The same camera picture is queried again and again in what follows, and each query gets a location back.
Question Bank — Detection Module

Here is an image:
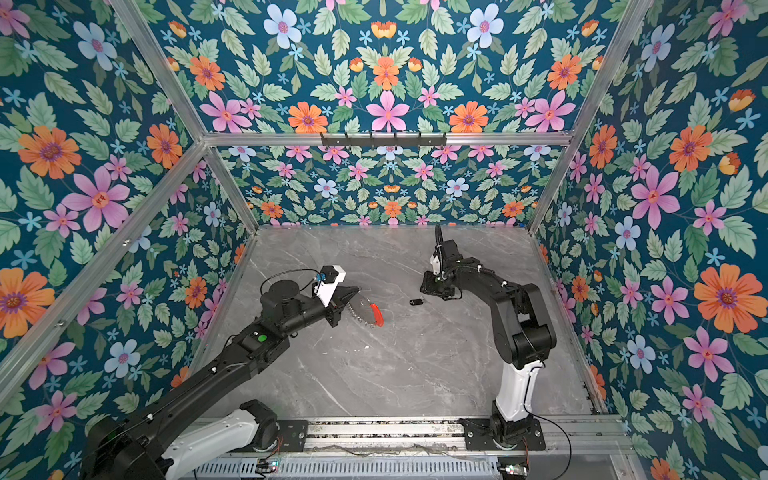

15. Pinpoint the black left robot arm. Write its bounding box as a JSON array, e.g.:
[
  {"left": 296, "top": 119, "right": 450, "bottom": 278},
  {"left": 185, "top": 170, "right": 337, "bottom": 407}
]
[{"left": 79, "top": 275, "right": 360, "bottom": 479}]

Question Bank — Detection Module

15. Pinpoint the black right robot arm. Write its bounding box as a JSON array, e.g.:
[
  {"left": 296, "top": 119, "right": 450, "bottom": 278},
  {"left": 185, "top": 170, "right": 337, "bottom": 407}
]
[{"left": 420, "top": 225, "right": 557, "bottom": 445}]

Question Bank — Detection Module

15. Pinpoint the black hook rack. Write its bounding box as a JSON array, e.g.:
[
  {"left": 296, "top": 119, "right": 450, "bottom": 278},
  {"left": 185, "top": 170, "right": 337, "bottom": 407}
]
[{"left": 320, "top": 133, "right": 448, "bottom": 148}]

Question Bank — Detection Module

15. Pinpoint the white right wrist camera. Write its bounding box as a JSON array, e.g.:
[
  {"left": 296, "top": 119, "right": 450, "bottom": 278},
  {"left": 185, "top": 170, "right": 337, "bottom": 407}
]
[{"left": 430, "top": 252, "right": 443, "bottom": 278}]

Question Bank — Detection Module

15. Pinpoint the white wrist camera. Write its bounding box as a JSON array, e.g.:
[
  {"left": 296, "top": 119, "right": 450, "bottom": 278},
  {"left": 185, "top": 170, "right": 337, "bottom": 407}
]
[
  {"left": 313, "top": 265, "right": 346, "bottom": 307},
  {"left": 430, "top": 252, "right": 443, "bottom": 278}
]

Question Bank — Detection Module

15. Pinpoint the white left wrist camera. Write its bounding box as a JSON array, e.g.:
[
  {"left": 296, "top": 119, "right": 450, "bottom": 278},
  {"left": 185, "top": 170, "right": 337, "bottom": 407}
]
[{"left": 313, "top": 265, "right": 346, "bottom": 307}]

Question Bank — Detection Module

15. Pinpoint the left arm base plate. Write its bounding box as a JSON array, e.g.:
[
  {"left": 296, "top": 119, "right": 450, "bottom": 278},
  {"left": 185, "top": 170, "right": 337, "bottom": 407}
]
[{"left": 240, "top": 420, "right": 309, "bottom": 453}]

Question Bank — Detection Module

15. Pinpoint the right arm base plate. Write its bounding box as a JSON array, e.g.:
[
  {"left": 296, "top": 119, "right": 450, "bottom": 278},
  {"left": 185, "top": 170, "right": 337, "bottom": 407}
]
[{"left": 458, "top": 416, "right": 546, "bottom": 451}]

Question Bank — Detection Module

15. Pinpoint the white perforated cable tray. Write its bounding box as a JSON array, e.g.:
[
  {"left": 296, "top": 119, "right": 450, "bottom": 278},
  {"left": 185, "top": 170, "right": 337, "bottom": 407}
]
[{"left": 181, "top": 456, "right": 501, "bottom": 480}]

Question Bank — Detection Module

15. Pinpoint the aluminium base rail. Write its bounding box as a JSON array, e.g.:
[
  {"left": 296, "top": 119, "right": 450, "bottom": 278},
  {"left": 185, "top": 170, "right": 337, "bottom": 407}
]
[{"left": 134, "top": 415, "right": 637, "bottom": 460}]

